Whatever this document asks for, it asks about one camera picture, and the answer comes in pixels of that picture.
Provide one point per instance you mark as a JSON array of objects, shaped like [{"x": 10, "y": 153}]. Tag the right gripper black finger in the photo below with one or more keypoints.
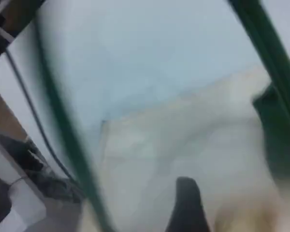
[{"x": 187, "y": 207}]

